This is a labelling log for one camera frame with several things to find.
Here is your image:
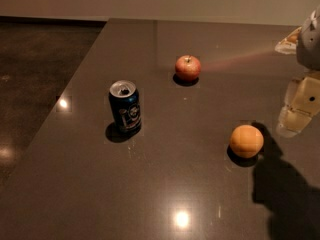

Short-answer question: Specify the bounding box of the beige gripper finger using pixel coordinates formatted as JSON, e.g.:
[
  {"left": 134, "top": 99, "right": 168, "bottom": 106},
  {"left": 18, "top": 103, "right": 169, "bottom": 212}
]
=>
[
  {"left": 275, "top": 27, "right": 301, "bottom": 55},
  {"left": 277, "top": 71, "right": 320, "bottom": 138}
]

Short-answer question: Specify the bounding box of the dark blue pepsi can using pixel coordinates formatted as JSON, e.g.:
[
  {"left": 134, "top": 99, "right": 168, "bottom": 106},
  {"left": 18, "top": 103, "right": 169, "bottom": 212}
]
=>
[{"left": 109, "top": 80, "right": 141, "bottom": 134}]

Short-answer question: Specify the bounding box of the orange fruit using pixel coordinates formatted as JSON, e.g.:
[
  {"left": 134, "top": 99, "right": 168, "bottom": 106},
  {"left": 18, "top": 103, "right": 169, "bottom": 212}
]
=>
[{"left": 229, "top": 125, "right": 264, "bottom": 159}]

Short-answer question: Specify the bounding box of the red apple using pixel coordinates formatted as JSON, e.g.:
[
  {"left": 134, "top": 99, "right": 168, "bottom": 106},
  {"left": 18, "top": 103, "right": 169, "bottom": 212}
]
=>
[{"left": 175, "top": 55, "right": 201, "bottom": 82}]

